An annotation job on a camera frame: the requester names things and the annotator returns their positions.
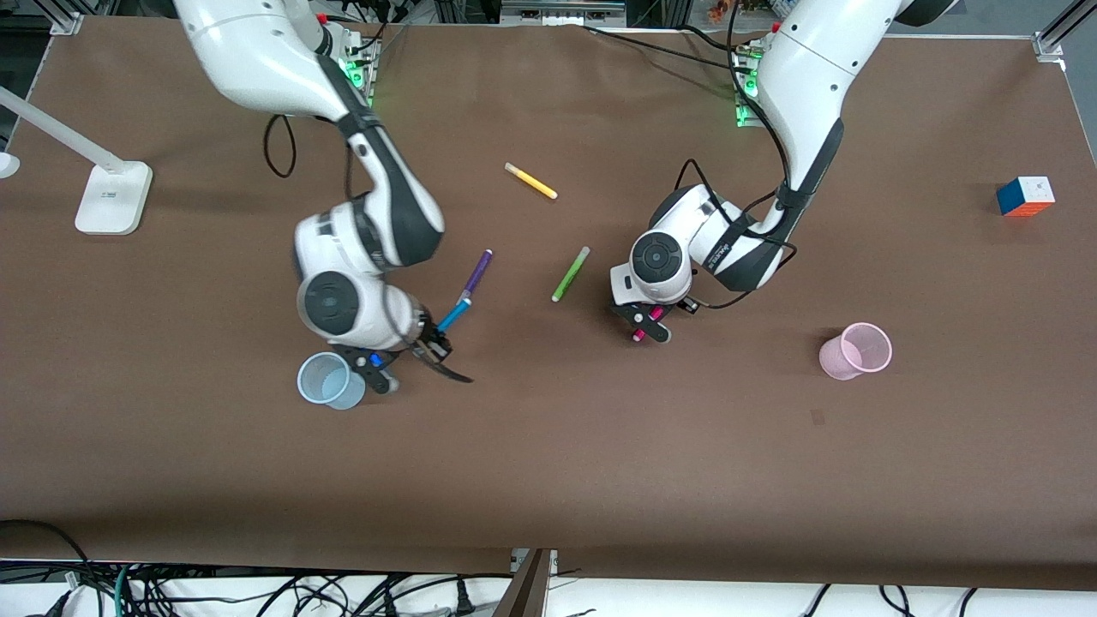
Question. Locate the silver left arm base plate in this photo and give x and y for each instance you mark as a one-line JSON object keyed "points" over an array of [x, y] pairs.
{"points": [[750, 86]]}

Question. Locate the colourful puzzle cube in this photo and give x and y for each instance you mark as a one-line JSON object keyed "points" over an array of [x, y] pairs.
{"points": [[1026, 196]]}

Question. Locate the black power plug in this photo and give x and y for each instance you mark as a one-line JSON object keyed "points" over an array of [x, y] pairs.
{"points": [[464, 600]]}

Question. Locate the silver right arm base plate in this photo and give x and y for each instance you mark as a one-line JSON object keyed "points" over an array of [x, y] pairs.
{"points": [[364, 68]]}

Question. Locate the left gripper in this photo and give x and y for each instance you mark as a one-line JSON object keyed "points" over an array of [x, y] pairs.
{"points": [[682, 303]]}

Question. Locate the aluminium frame profile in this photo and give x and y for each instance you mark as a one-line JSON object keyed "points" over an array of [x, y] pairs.
{"points": [[64, 19], [1058, 34]]}

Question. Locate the white desk lamp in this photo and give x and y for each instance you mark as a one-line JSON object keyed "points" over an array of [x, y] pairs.
{"points": [[111, 201]]}

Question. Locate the yellow marker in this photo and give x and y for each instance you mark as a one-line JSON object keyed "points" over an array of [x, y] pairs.
{"points": [[531, 181]]}

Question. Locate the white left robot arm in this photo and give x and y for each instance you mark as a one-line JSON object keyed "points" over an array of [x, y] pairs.
{"points": [[806, 77]]}

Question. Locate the brown paper table cover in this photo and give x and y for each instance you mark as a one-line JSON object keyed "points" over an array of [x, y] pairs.
{"points": [[548, 446]]}

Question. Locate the small white round object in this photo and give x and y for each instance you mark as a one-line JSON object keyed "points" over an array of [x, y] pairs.
{"points": [[7, 165]]}

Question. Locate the purple marker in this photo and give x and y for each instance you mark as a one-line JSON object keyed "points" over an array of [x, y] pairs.
{"points": [[478, 272]]}

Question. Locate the green marker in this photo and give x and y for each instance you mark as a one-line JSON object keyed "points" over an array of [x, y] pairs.
{"points": [[571, 274]]}

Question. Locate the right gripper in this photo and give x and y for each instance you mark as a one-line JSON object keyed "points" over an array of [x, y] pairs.
{"points": [[431, 341]]}

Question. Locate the blue marker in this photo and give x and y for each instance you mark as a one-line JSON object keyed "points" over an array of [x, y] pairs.
{"points": [[454, 315]]}

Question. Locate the dark table frame post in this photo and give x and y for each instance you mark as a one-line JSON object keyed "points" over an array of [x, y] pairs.
{"points": [[523, 591]]}

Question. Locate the translucent pink plastic cup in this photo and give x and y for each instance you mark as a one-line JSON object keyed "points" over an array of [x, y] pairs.
{"points": [[853, 353]]}

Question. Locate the pink marker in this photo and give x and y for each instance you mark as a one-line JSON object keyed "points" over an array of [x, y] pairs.
{"points": [[656, 314]]}

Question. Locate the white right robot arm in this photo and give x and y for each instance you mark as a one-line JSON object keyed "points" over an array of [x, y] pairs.
{"points": [[257, 51]]}

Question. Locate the translucent blue plastic cup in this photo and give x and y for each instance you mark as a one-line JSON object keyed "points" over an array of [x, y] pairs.
{"points": [[326, 381]]}

